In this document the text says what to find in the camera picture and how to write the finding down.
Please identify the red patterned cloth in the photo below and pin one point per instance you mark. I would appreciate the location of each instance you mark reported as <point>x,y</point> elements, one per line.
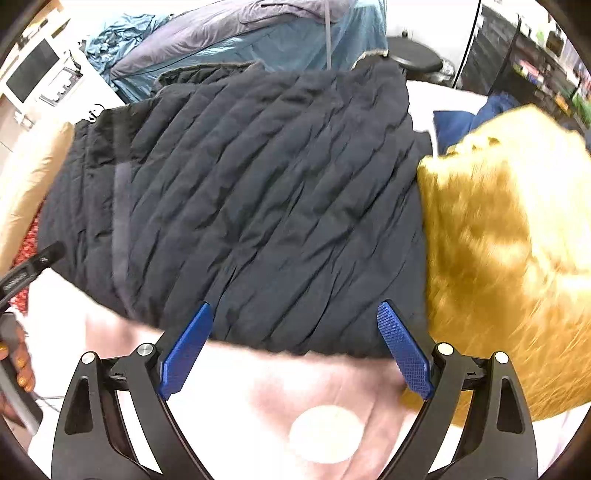
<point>34,235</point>

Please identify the teal shiny jacket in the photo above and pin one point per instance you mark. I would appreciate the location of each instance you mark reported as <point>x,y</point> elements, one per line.
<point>286,46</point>

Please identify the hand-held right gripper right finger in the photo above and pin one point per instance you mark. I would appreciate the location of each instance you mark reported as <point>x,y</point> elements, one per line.
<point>408,355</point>

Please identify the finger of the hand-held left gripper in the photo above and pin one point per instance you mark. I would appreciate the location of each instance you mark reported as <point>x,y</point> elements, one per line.
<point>32,267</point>

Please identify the grey lilac jacket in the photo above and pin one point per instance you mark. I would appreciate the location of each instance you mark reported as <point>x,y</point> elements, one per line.
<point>207,32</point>

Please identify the white microwave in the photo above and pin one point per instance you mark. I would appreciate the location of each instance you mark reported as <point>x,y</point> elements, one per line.
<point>32,69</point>

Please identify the beige cloth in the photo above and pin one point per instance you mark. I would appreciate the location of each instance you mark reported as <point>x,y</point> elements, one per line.
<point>32,184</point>

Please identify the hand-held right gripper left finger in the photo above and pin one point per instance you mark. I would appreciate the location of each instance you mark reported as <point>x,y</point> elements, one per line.
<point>184,355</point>

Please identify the person's left hand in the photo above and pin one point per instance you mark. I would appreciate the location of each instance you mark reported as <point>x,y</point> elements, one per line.
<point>25,378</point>

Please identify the black round stool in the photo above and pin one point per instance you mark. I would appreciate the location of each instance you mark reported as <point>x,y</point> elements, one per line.
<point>411,55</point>

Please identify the navy blue cloth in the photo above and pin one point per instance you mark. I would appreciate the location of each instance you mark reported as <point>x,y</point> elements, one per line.
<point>461,124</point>

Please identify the black quilted jacket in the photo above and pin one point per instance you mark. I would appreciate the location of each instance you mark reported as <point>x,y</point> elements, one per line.
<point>254,207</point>

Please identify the golden furry garment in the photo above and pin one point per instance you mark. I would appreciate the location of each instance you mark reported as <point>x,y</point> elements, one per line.
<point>498,254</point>

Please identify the pink bed sheet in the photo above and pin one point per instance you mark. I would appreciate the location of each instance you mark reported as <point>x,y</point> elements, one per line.
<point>258,392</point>

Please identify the dark storage shelf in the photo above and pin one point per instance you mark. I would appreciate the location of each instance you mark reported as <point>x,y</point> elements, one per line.
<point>531,60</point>

